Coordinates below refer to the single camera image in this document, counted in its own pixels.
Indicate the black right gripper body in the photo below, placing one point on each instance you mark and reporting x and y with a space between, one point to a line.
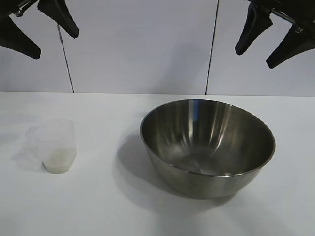
295 12

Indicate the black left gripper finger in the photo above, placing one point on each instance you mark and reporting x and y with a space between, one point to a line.
61 17
19 44

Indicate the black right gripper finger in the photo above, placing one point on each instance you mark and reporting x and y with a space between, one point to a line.
295 46
253 27

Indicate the stainless steel mixing bowl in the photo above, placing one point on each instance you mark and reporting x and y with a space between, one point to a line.
209 137

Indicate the white rice grains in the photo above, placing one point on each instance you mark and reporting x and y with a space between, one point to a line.
57 162

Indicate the clear plastic measuring cup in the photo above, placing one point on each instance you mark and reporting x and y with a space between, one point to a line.
56 137

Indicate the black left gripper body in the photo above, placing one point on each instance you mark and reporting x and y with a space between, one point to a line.
19 11

